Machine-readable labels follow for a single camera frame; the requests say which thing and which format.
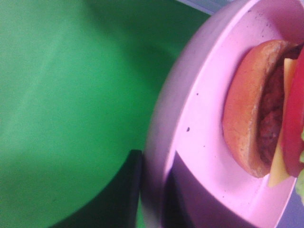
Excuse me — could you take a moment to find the pink round plate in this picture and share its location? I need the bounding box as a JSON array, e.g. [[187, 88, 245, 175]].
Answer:
[[141, 0, 304, 228]]

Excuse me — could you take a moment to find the burger with tomato and lettuce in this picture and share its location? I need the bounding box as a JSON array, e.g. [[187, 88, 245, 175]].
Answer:
[[222, 39, 304, 187]]

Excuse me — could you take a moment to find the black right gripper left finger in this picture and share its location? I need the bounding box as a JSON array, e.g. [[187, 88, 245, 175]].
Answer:
[[52, 150, 143, 228]]

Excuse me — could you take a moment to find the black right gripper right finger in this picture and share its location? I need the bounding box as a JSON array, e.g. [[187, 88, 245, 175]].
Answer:
[[166, 150, 277, 228]]

